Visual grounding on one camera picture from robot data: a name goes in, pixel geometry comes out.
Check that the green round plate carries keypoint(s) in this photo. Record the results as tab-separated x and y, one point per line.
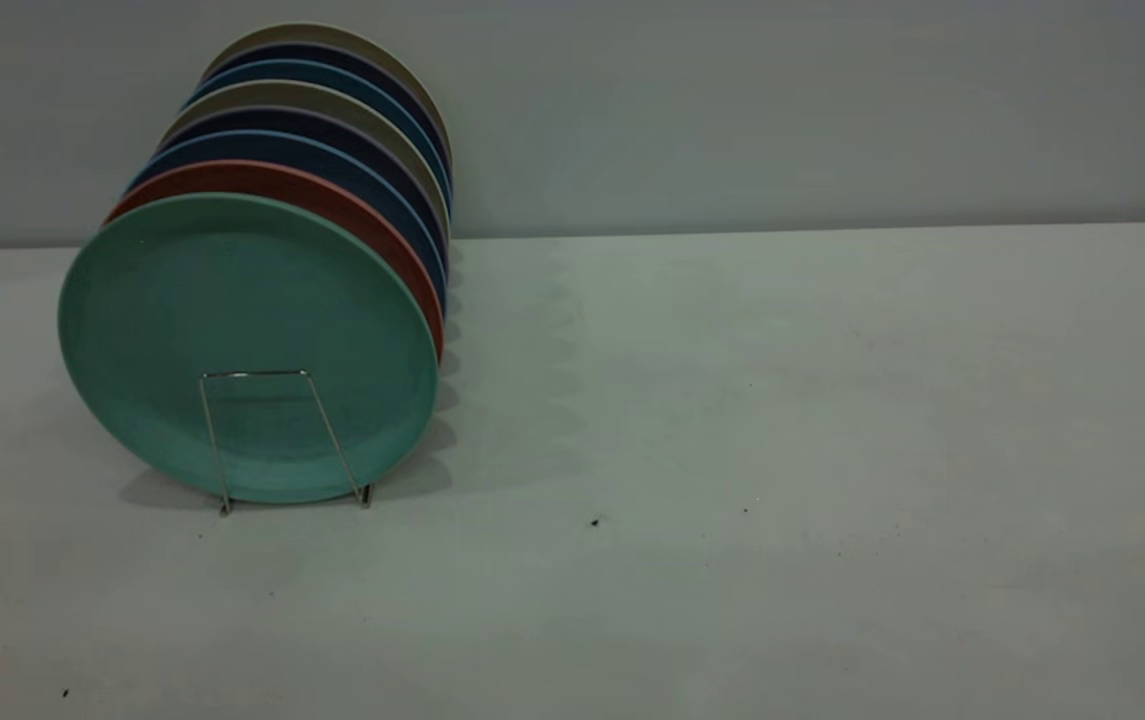
232	300

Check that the blue round plate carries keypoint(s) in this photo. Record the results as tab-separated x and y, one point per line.
312	150
332	74

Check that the pink round plate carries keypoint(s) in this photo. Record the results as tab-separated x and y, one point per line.
272	177

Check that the beige round plate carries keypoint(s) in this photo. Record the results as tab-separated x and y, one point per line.
302	94
332	34

